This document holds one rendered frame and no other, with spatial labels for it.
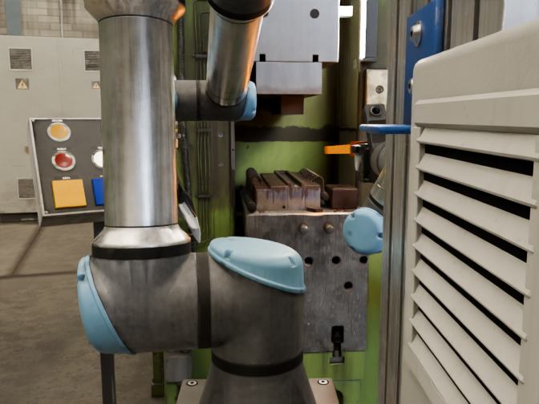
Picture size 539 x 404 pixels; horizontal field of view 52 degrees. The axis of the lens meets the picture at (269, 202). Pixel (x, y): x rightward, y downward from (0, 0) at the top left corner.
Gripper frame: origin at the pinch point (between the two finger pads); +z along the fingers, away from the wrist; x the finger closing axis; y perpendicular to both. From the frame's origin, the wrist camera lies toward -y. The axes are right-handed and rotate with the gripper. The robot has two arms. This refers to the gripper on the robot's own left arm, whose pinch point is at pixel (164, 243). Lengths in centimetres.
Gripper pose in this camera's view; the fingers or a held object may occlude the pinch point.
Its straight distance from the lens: 120.6
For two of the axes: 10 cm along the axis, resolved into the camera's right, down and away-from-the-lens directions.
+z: 0.0, 9.9, 1.5
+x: 10.0, 0.0, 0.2
